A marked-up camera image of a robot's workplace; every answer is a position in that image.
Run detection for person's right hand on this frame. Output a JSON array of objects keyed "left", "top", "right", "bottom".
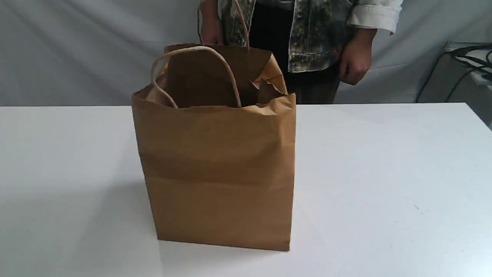
[{"left": 200, "top": 12, "right": 224, "bottom": 45}]

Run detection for person's left hand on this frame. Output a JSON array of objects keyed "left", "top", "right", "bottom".
[{"left": 339, "top": 28, "right": 377, "bottom": 85}]

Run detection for brown paper bag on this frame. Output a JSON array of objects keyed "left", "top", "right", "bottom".
[{"left": 131, "top": 1, "right": 296, "bottom": 251}]

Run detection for person's left forearm white sleeve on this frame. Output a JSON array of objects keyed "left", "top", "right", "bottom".
[{"left": 347, "top": 0, "right": 404, "bottom": 34}]

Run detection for black cables at right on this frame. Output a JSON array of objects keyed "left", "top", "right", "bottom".
[{"left": 415, "top": 40, "right": 492, "bottom": 102}]

